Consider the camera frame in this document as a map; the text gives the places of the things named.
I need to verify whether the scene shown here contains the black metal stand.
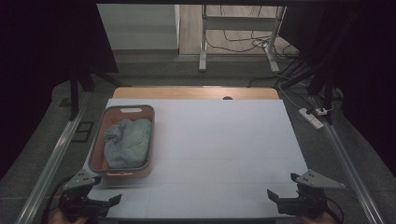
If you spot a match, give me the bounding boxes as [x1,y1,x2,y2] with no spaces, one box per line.
[68,66,133,122]
[306,60,336,126]

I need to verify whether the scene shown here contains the white metal desk frame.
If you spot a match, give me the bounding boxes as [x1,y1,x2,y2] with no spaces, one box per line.
[198,4,288,74]

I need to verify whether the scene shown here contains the white paper table cover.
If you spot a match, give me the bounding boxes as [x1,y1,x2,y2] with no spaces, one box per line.
[83,98,310,220]

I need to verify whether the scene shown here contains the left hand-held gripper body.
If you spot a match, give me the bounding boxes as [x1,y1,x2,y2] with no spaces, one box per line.
[58,168,110,222]

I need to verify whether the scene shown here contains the person's right hand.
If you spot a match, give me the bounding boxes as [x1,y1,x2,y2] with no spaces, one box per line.
[298,211,340,224]

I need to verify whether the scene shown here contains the bundle of black floor cables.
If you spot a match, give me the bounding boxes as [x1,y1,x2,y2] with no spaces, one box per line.
[247,4,316,90]

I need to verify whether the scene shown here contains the pink plastic basket grey rim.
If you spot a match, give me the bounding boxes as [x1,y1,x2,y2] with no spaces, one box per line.
[88,104,156,180]

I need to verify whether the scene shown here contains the black curtain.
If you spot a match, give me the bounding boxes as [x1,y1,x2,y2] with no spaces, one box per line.
[0,0,120,181]
[277,4,396,176]

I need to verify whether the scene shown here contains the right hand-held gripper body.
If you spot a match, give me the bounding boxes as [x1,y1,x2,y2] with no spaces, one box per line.
[276,169,347,219]

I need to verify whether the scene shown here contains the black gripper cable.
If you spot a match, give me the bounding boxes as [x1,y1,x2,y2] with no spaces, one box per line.
[326,196,346,224]
[41,175,75,224]

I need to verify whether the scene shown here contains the white plug adapter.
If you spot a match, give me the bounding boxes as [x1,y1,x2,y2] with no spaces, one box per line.
[315,106,332,117]

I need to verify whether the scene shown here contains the white cabinet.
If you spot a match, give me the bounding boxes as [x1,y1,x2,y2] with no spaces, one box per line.
[96,3,181,51]

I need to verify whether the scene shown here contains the wooden table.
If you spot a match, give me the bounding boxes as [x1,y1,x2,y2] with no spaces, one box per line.
[111,86,280,101]

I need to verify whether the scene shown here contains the light blue denim garment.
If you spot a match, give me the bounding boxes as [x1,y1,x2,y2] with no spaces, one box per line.
[103,119,153,170]

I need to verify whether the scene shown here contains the white cable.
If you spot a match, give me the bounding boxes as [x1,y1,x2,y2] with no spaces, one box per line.
[277,83,303,110]

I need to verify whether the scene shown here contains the person's left hand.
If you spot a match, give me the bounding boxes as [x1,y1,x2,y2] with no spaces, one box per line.
[48,208,94,224]

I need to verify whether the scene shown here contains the black rectangular floor frame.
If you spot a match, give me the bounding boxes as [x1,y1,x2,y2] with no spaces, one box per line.
[71,120,95,144]

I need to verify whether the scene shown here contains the aluminium rail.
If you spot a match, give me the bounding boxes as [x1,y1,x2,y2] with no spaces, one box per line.
[14,105,88,224]
[310,95,387,224]

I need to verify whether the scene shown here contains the white power strip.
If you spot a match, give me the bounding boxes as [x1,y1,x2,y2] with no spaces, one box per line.
[298,107,325,131]

